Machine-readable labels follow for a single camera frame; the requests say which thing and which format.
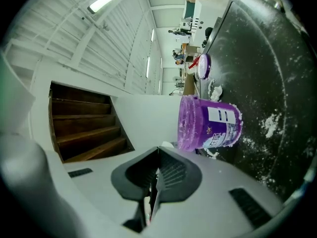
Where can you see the brown wooden staircase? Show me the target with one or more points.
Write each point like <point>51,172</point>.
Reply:
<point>81,123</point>

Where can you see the black front-load washing machine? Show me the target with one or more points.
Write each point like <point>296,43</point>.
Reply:
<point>247,71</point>

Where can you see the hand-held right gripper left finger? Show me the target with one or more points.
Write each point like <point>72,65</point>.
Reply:
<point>99,180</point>

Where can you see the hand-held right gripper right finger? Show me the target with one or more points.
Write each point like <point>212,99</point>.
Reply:
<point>210,195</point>

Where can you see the green bathtub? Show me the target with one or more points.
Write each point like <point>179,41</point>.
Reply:
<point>189,9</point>

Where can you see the red plastic item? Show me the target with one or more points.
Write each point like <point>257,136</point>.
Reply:
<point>195,62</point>

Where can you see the purple plastic tub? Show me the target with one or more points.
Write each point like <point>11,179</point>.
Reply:
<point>198,123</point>

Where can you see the purple round lid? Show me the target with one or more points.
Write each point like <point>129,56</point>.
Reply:
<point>203,66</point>

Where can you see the long ceiling light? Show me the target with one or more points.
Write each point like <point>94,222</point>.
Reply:
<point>147,67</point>
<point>152,35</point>
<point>102,2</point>

